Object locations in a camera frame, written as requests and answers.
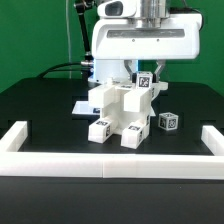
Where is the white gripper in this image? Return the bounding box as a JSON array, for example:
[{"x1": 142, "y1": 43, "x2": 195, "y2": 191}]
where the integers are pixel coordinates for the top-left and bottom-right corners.
[{"x1": 92, "y1": 13, "x2": 202, "y2": 83}]

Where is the white tagged cube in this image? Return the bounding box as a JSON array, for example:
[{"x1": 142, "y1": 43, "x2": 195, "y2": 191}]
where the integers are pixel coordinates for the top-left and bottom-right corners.
[
  {"x1": 158, "y1": 112, "x2": 179, "y2": 131},
  {"x1": 136, "y1": 71, "x2": 153, "y2": 89}
]

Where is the white chair back frame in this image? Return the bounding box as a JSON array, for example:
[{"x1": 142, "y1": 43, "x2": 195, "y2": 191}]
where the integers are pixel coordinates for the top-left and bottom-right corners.
[{"x1": 87, "y1": 77, "x2": 169, "y2": 114}]

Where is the white chair seat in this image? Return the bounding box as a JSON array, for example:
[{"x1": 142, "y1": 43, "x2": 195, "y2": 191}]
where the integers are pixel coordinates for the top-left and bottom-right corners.
[{"x1": 100, "y1": 104, "x2": 151, "y2": 137}]

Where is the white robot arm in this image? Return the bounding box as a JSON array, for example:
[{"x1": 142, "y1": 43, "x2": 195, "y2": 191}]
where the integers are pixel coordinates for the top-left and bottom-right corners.
[{"x1": 74, "y1": 0, "x2": 203, "y2": 84}]

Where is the white U-shaped obstacle fence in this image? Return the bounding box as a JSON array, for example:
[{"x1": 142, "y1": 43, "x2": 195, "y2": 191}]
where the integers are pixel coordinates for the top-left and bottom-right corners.
[{"x1": 0, "y1": 121, "x2": 224, "y2": 180}]

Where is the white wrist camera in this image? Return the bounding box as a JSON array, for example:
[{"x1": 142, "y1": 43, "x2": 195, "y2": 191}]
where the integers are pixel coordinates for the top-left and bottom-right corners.
[{"x1": 97, "y1": 0, "x2": 137, "y2": 18}]

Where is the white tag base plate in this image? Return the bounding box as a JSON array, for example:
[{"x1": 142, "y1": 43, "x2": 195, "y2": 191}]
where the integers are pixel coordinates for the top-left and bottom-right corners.
[{"x1": 71, "y1": 100, "x2": 157, "y2": 117}]

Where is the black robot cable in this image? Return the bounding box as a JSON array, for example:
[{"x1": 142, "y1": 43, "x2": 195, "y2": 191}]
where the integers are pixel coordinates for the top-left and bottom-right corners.
[{"x1": 36, "y1": 61, "x2": 88, "y2": 80}]

